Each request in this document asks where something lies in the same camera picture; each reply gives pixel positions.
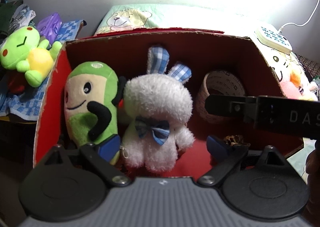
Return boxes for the green frog plush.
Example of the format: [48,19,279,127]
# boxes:
[1,26,62,88]

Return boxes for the white rabbit plush blue ears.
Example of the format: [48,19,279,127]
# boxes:
[121,46,195,173]

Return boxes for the baby print bed sheet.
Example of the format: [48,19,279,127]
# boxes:
[93,3,320,185]

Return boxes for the purple plastic bag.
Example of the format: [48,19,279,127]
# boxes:
[36,13,62,45]

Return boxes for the white power strip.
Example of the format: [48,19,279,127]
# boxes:
[255,24,292,55]

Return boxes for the white power cable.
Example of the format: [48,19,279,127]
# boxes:
[278,0,320,34]

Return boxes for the pile of clothes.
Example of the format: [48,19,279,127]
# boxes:
[1,0,36,42]

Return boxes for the woven basket roll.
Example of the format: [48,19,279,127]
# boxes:
[194,71,246,124]

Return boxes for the dark patterned cloth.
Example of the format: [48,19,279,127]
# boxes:
[296,54,320,82]

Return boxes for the red cardboard box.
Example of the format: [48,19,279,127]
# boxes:
[33,28,304,178]

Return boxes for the blue checkered cloth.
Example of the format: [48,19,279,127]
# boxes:
[0,19,87,121]

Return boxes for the green monkey plush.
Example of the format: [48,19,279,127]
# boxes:
[64,61,126,165]

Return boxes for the yellow tiger plush pink shirt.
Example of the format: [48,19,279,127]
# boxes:
[264,49,318,102]

